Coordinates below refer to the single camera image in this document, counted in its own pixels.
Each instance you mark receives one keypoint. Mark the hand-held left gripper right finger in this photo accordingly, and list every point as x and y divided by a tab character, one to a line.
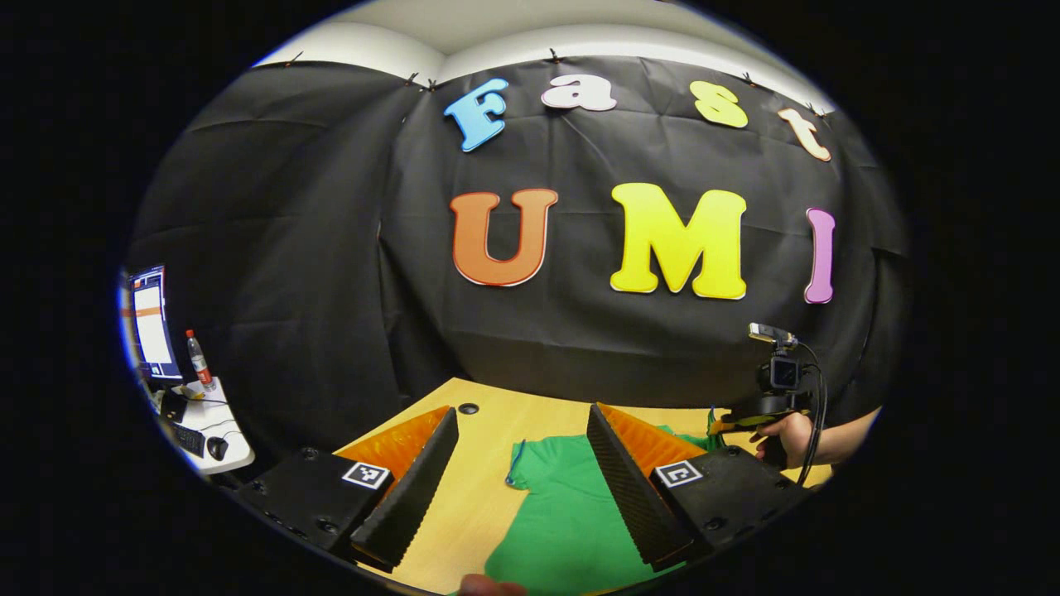
633	497

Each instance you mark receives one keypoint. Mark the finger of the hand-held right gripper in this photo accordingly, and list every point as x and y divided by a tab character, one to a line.
737	424

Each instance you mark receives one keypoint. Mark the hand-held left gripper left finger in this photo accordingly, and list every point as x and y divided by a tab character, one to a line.
414	497

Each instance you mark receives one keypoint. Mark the green T-shirt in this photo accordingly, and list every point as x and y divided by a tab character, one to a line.
563	513

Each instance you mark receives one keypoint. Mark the black backdrop cloth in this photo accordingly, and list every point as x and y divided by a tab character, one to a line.
580	331

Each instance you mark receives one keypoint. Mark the white side desk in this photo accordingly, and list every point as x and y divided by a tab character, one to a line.
230	429

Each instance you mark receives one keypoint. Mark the black computer mouse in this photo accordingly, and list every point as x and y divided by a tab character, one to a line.
217	448

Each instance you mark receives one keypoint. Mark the black keyboard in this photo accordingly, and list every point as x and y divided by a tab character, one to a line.
189	439

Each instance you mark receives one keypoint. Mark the clear bottle with red label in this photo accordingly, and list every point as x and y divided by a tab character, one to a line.
199	362

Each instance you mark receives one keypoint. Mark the small black box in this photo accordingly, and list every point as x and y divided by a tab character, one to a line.
172	406

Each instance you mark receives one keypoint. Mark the computer monitor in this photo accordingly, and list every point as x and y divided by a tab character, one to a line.
153	323

